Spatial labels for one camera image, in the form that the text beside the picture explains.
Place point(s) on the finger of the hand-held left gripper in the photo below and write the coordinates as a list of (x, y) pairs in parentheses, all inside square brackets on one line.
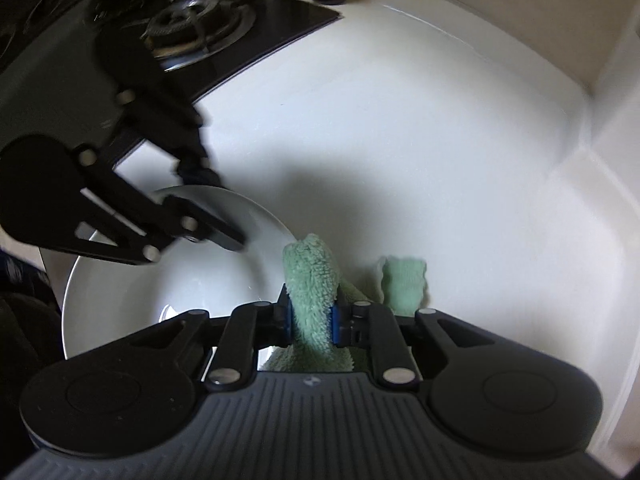
[(170, 220), (170, 125)]

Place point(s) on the green cleaning cloth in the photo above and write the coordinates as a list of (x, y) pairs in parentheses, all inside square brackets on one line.
[(312, 280)]

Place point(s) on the metal stove burner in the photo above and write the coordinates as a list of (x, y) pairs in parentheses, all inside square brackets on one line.
[(200, 25)]

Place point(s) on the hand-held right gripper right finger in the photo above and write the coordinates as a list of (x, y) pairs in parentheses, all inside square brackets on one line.
[(334, 327)]

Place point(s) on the white bowl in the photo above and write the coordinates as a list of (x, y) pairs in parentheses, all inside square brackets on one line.
[(210, 270)]

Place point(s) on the black glass stove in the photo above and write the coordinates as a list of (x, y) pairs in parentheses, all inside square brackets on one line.
[(285, 15)]

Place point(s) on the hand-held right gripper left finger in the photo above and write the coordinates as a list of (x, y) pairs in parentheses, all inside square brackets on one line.
[(287, 317)]

